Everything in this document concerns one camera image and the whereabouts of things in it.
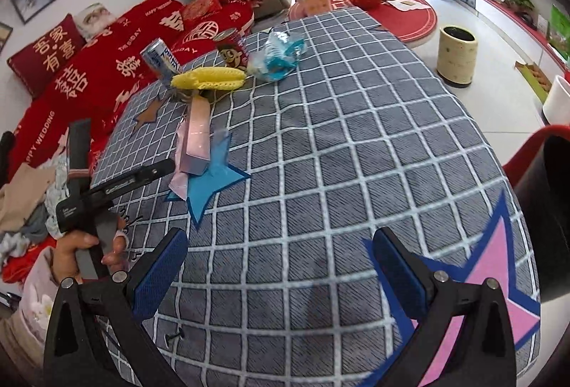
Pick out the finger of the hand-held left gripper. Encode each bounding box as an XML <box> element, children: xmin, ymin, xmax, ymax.
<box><xmin>87</xmin><ymin>158</ymin><xmax>176</xmax><ymax>203</ymax></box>
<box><xmin>67</xmin><ymin>118</ymin><xmax>93</xmax><ymax>197</ymax></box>

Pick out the green food bag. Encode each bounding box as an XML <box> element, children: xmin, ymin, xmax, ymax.
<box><xmin>549</xmin><ymin>4</ymin><xmax>570</xmax><ymax>53</ymax></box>

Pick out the plastic bottle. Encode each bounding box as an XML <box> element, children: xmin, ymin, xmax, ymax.
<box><xmin>247</xmin><ymin>31</ymin><xmax>307</xmax><ymax>82</ymax></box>

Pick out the red round table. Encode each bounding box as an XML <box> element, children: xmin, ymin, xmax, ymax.
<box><xmin>289</xmin><ymin>0</ymin><xmax>438</xmax><ymax>49</ymax></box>

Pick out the pale pink wrapper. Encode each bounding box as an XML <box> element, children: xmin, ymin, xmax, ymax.
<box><xmin>168</xmin><ymin>120</ymin><xmax>193</xmax><ymax>201</ymax></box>

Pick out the red gold patterned cushion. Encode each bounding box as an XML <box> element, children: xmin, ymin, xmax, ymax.
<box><xmin>180</xmin><ymin>0</ymin><xmax>223</xmax><ymax>20</ymax></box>

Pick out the cardboard tray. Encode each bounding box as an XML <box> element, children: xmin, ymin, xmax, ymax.
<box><xmin>515</xmin><ymin>61</ymin><xmax>553</xmax><ymax>103</ymax></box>

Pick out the red drink can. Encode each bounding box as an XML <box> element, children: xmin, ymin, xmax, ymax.
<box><xmin>212</xmin><ymin>27</ymin><xmax>248</xmax><ymax>71</ymax></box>

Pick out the red lettered pillow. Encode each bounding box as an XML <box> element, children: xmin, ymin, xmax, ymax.
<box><xmin>6</xmin><ymin>13</ymin><xmax>85</xmax><ymax>96</ymax></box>

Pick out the white red television stand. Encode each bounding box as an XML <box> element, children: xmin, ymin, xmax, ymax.
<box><xmin>476</xmin><ymin>0</ymin><xmax>570</xmax><ymax>67</ymax></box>

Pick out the beige floor bin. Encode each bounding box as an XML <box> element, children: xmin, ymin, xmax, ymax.
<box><xmin>436</xmin><ymin>25</ymin><xmax>478</xmax><ymax>89</ymax></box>

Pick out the white cylinder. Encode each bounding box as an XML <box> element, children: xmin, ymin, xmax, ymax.
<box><xmin>542</xmin><ymin>74</ymin><xmax>570</xmax><ymax>127</ymax></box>

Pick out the white cartoon pillow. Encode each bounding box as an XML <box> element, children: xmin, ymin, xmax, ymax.
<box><xmin>73</xmin><ymin>3</ymin><xmax>116</xmax><ymax>41</ymax></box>

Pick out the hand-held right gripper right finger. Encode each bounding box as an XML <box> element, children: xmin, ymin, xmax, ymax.
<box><xmin>372</xmin><ymin>227</ymin><xmax>517</xmax><ymax>387</ymax></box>

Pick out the person's left hand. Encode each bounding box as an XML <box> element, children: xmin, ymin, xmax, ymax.
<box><xmin>52</xmin><ymin>230</ymin><xmax>130</xmax><ymax>281</ymax></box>

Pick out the pink box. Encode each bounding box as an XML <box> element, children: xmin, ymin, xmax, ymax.
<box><xmin>182</xmin><ymin>95</ymin><xmax>212</xmax><ymax>174</ymax></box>

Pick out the grey checked tablecloth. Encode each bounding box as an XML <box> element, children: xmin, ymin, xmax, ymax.
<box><xmin>89</xmin><ymin>6</ymin><xmax>542</xmax><ymax>387</ymax></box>

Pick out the red covered sofa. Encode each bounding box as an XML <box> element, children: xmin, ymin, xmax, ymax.
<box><xmin>0</xmin><ymin>0</ymin><xmax>255</xmax><ymax>294</ymax></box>

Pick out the pile of clothes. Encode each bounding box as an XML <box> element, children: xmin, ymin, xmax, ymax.
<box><xmin>0</xmin><ymin>133</ymin><xmax>96</xmax><ymax>285</ymax></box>

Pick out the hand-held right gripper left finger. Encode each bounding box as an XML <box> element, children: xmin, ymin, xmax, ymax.
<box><xmin>43</xmin><ymin>227</ymin><xmax>190</xmax><ymax>387</ymax></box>

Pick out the tall blue drink can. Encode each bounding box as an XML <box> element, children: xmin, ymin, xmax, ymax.
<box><xmin>140</xmin><ymin>38</ymin><xmax>182</xmax><ymax>80</ymax></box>

